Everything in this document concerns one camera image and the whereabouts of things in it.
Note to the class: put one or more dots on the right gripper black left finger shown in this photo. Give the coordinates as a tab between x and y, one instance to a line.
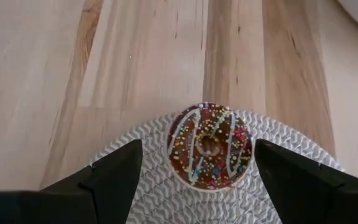
104	186

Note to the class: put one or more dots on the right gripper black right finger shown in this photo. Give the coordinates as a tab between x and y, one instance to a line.
306	193

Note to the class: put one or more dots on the small chocolate sprinkled donut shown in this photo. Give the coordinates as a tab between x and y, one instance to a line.
185	161

